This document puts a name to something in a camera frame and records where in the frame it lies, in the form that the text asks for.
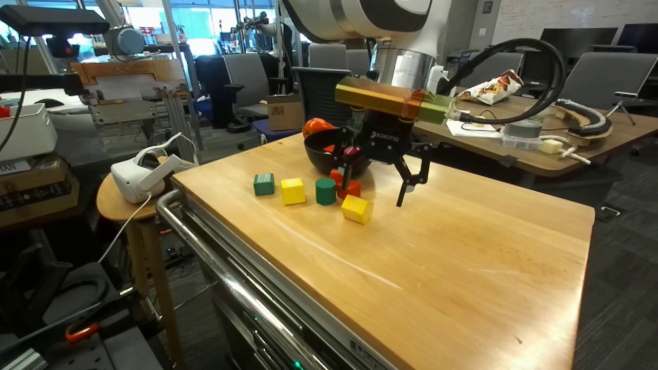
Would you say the black monitor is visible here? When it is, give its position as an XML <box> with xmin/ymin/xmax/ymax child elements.
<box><xmin>536</xmin><ymin>25</ymin><xmax>622</xmax><ymax>53</ymax></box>

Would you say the yellow cube block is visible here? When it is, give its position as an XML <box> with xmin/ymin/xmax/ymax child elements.
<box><xmin>339</xmin><ymin>192</ymin><xmax>375</xmax><ymax>225</ymax></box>
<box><xmin>278</xmin><ymin>176</ymin><xmax>309</xmax><ymax>208</ymax></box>

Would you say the grey metal tool cart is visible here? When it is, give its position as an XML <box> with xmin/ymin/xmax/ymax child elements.
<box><xmin>155</xmin><ymin>187</ymin><xmax>408</xmax><ymax>370</ymax></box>

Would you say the curved headband device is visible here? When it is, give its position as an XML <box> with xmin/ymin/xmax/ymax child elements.
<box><xmin>554</xmin><ymin>95</ymin><xmax>615</xmax><ymax>140</ymax></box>

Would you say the green cube block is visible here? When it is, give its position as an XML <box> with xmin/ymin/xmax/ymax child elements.
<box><xmin>251</xmin><ymin>171</ymin><xmax>278</xmax><ymax>198</ymax></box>

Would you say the wooden office desk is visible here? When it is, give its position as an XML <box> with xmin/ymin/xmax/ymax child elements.
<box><xmin>409</xmin><ymin>70</ymin><xmax>658</xmax><ymax>181</ymax></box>

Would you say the clear plastic container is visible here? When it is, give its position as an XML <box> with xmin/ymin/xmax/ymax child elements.
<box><xmin>501</xmin><ymin>116</ymin><xmax>550</xmax><ymax>147</ymax></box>

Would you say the grey mesh office chair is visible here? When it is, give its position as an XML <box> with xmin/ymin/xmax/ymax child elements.
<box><xmin>554</xmin><ymin>47</ymin><xmax>658</xmax><ymax>115</ymax></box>

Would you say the wooden shelf unit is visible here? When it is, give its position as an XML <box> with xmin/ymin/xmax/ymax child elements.
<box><xmin>71</xmin><ymin>55</ymin><xmax>192</xmax><ymax>155</ymax></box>

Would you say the green cylinder block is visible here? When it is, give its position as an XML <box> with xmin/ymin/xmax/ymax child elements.
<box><xmin>315</xmin><ymin>176</ymin><xmax>339</xmax><ymax>208</ymax></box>

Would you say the round wooden stool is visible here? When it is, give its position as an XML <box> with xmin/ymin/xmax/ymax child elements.
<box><xmin>95</xmin><ymin>171</ymin><xmax>189</xmax><ymax>370</ymax></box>

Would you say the white box device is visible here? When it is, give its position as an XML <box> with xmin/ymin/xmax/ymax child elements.
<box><xmin>0</xmin><ymin>100</ymin><xmax>60</xmax><ymax>165</ymax></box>

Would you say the white VR headset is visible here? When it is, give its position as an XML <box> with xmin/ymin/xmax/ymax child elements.
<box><xmin>110</xmin><ymin>130</ymin><xmax>202</xmax><ymax>205</ymax></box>

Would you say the white paper sheet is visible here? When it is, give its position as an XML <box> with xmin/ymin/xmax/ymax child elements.
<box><xmin>443</xmin><ymin>116</ymin><xmax>511</xmax><ymax>140</ymax></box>

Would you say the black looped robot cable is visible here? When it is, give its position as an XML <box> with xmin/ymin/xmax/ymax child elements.
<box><xmin>439</xmin><ymin>36</ymin><xmax>569</xmax><ymax>127</ymax></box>

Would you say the chips bag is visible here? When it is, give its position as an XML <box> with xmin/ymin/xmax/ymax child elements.
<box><xmin>471</xmin><ymin>68</ymin><xmax>526</xmax><ymax>107</ymax></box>

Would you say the cardboard box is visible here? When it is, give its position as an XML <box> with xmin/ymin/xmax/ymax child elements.
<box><xmin>265</xmin><ymin>93</ymin><xmax>306</xmax><ymax>133</ymax></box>

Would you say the black office chair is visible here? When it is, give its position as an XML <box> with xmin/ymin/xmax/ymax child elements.
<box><xmin>294</xmin><ymin>63</ymin><xmax>356</xmax><ymax>130</ymax></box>

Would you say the chrome cart handle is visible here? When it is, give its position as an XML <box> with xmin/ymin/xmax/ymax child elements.
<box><xmin>155</xmin><ymin>187</ymin><xmax>331</xmax><ymax>370</ymax></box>

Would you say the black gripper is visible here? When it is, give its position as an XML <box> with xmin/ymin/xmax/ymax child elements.
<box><xmin>356</xmin><ymin>121</ymin><xmax>434</xmax><ymax>210</ymax></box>

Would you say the small white desk gadget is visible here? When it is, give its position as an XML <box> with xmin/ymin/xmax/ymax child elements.
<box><xmin>536</xmin><ymin>135</ymin><xmax>592</xmax><ymax>166</ymax></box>

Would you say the dark blue office chair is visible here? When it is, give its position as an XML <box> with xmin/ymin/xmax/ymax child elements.
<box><xmin>194</xmin><ymin>53</ymin><xmax>239</xmax><ymax>132</ymax></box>

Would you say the black bowl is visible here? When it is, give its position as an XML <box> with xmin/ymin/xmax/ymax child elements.
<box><xmin>303</xmin><ymin>126</ymin><xmax>376</xmax><ymax>179</ymax></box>

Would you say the magenta toy radish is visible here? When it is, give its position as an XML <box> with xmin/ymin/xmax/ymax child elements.
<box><xmin>339</xmin><ymin>112</ymin><xmax>370</xmax><ymax>165</ymax></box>

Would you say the orange clamp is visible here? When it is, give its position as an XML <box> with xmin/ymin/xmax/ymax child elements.
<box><xmin>64</xmin><ymin>321</ymin><xmax>104</xmax><ymax>345</ymax></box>

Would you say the white cable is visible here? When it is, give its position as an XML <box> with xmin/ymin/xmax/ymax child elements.
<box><xmin>95</xmin><ymin>191</ymin><xmax>157</xmax><ymax>265</ymax></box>

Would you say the black flat overhead panel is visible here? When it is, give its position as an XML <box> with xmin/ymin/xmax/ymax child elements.
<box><xmin>0</xmin><ymin>1</ymin><xmax>112</xmax><ymax>36</ymax></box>

